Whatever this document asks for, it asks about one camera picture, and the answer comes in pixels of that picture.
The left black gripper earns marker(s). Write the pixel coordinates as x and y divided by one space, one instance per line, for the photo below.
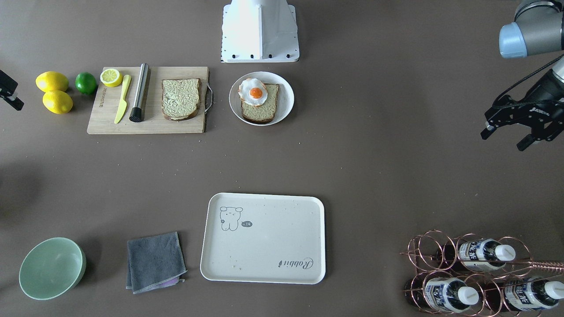
538 109

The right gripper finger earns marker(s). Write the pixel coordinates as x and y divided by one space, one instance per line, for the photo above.
8 88

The bread slice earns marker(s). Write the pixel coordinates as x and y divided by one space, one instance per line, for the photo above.
265 113
180 98

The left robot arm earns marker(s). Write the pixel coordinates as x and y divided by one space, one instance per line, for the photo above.
538 28

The cream rabbit serving tray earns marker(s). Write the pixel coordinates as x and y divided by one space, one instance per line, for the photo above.
263 238

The upper whole lemon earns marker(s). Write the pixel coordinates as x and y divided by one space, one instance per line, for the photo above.
52 81

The whole lemon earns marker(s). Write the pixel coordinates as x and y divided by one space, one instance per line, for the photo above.
52 81
57 102

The lower whole lemon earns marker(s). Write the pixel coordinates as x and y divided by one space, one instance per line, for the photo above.
57 102

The green lime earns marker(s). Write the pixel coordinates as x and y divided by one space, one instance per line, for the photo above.
86 83

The wooden cutting board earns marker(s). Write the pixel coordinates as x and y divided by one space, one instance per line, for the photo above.
106 103

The half lemon slice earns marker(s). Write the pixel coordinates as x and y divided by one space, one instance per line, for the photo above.
111 77

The yellow plastic knife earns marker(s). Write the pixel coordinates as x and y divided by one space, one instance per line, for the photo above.
122 106

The back tea bottle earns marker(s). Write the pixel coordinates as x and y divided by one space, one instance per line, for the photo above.
476 256

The tea bottle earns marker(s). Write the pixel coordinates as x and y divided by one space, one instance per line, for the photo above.
440 294
529 294
476 256

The steel muddler black tip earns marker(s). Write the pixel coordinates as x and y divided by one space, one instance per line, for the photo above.
136 114

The front tea bottle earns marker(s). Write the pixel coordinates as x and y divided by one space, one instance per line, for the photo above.
440 294

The mint green bowl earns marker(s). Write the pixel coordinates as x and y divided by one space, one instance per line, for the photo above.
52 268

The white round plate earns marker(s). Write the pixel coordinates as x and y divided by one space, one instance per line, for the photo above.
285 100

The grey folded cloth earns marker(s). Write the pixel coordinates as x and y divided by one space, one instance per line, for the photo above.
154 262

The bread slice on plate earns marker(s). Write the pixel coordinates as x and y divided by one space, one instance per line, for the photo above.
265 113

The fried egg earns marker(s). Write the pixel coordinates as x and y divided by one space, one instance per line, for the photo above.
253 92

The copper wire bottle rack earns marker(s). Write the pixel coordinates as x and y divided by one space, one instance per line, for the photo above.
422 248

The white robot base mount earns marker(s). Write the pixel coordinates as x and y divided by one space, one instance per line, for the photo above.
259 31

